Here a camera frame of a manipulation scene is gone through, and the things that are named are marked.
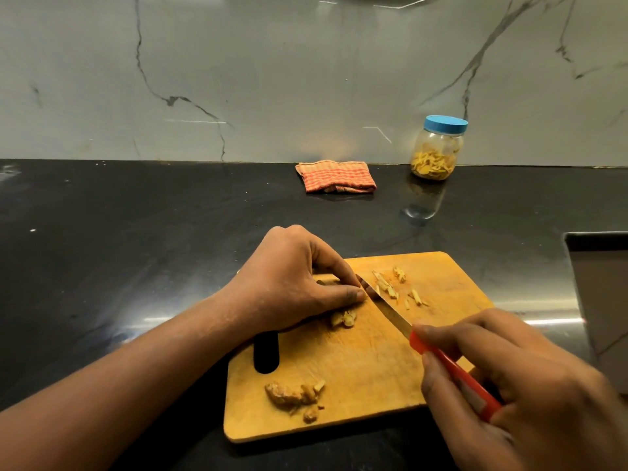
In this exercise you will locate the person's left hand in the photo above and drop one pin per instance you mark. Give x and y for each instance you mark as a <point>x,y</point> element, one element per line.
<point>284,284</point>

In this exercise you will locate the person's right hand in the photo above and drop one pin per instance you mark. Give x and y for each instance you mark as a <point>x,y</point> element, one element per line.
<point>530,397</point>

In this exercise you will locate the pile of ginger slices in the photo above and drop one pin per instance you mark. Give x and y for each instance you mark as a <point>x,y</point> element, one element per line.
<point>344,317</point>

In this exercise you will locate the chopped ginger strips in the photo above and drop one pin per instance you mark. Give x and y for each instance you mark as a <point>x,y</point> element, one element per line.
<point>385,284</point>

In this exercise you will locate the knobby ginger piece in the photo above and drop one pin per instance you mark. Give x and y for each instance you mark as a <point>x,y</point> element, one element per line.
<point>282,394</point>

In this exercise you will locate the small round ginger end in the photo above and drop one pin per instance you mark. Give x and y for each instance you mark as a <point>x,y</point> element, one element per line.
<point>310,414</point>

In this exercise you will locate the blue-lidded plastic jar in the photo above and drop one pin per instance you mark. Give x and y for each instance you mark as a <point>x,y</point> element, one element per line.
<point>437,147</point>

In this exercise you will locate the person's left forearm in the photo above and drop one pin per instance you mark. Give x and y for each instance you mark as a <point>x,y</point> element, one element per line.
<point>108,387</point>

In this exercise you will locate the blue jar lid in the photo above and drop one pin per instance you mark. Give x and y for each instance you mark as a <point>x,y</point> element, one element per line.
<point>445,125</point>

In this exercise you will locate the wooden cutting board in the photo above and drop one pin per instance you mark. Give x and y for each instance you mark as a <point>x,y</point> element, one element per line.
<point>363,358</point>

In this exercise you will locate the beige cabinet door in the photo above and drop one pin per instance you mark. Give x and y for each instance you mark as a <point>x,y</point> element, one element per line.
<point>601,309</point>

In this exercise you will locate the orange checked cloth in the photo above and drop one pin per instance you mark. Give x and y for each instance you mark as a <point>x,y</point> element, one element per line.
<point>336,176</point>

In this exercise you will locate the steel sink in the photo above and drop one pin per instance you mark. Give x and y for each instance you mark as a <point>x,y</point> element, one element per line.
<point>7,171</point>

